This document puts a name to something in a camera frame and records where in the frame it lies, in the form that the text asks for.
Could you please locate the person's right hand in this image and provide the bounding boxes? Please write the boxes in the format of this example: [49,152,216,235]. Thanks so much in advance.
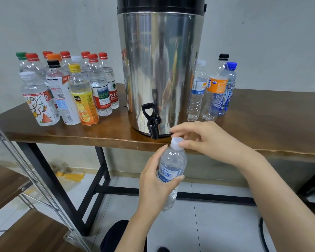
[169,121,253,167]

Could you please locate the yellow label plastic bottle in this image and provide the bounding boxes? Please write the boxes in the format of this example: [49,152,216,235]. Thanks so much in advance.
[68,64,99,126]

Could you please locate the person's right forearm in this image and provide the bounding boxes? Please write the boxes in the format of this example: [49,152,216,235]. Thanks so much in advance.
[235,149,315,252]

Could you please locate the black metal table frame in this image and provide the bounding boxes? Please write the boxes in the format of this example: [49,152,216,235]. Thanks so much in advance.
[16,141,315,237]

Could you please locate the white cap blue label bottle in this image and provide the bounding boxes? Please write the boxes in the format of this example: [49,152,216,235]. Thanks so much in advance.
[157,137,188,211]

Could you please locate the stainless steel water dispenser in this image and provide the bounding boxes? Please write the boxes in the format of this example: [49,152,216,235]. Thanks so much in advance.
[117,0,207,140]

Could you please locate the orange label black cap bottle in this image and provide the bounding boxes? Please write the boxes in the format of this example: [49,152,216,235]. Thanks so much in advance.
[201,53,230,122]

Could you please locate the blue cap plastic bottle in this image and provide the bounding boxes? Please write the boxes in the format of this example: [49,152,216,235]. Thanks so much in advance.
[216,62,237,116]

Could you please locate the green label plastic water bottle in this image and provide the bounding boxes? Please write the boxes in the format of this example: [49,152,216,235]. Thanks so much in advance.
[16,52,30,72]

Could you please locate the person's left hand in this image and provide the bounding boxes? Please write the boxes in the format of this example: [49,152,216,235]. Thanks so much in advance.
[139,144,186,221]

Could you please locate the black cable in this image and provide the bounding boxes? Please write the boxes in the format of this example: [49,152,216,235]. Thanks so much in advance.
[258,218,271,252]

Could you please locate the wooden metal shelf rack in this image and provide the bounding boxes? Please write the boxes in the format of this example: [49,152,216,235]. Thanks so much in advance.
[0,114,90,252]

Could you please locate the slim blue label plastic bottle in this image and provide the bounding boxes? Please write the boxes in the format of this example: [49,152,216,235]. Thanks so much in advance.
[187,59,208,122]

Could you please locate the wooden stool with black frame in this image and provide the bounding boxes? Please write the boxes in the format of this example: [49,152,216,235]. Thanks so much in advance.
[296,165,315,224]

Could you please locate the white patterned label plastic bottle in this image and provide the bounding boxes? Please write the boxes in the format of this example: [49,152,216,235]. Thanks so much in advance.
[19,71,61,126]

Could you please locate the yellow debris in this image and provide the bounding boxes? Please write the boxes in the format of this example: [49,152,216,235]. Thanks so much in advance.
[52,169,85,182]

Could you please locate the person's left forearm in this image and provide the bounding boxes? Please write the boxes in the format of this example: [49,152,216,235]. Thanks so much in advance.
[115,212,169,252]

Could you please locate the person's black trouser leg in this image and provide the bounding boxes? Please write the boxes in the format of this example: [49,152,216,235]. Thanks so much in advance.
[100,220,148,252]

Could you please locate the white-cap blue-label bottle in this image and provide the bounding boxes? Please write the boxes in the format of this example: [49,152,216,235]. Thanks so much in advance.
[71,55,91,82]

